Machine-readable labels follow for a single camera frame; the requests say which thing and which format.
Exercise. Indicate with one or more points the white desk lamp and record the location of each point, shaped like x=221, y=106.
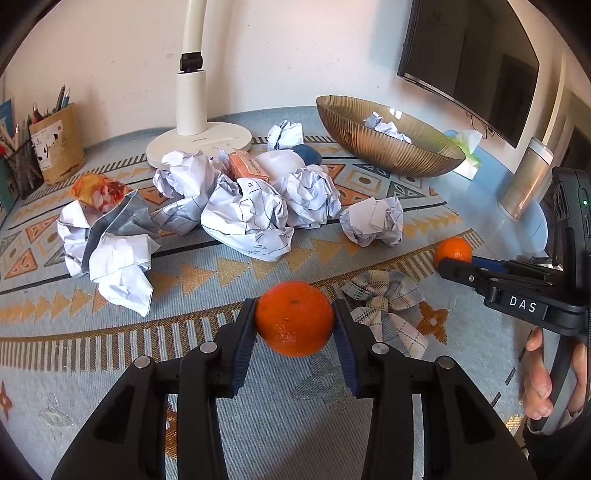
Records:
x=191, y=106

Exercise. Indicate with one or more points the black flat screen monitor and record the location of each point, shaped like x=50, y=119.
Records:
x=466, y=55

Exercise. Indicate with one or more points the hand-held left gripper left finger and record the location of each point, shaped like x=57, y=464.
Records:
x=244, y=344

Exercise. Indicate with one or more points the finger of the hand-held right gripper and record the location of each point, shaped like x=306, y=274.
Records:
x=487, y=264
x=461, y=274

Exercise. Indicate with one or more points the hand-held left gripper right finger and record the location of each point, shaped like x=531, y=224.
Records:
x=345, y=353

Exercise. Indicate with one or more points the person's right forearm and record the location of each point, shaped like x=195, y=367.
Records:
x=563, y=454

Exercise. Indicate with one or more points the ribbed amber glass bowl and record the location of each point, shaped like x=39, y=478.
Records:
x=392, y=154

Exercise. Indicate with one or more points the pile of papers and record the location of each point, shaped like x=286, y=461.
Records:
x=240, y=217

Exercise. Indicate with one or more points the white and blue plush toy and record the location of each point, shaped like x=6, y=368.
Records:
x=281, y=164

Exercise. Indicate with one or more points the kraft paper pencil holder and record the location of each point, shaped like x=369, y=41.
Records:
x=57, y=147

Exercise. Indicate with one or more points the bundle of pencils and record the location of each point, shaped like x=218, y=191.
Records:
x=57, y=99

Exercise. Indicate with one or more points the orange floral packet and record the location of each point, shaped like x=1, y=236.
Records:
x=94, y=191

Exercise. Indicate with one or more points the small orange box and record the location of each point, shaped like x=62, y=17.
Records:
x=247, y=167

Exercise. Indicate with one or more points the black mesh pen holder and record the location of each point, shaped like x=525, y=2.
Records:
x=23, y=173

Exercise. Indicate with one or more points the plaid fabric bow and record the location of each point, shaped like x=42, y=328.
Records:
x=383, y=314

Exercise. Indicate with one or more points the orange mandarin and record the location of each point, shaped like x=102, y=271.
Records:
x=455, y=249
x=295, y=318

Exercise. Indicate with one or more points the green tissue pack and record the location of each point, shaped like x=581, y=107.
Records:
x=468, y=161

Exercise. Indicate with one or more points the silver cylindrical container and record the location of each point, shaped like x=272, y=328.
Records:
x=524, y=184

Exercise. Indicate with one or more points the paper ball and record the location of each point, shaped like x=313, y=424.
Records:
x=286, y=134
x=381, y=123

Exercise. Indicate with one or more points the patterned woven tablecloth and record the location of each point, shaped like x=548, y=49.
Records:
x=207, y=277

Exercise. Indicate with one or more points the person's right hand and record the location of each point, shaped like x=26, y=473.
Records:
x=538, y=378

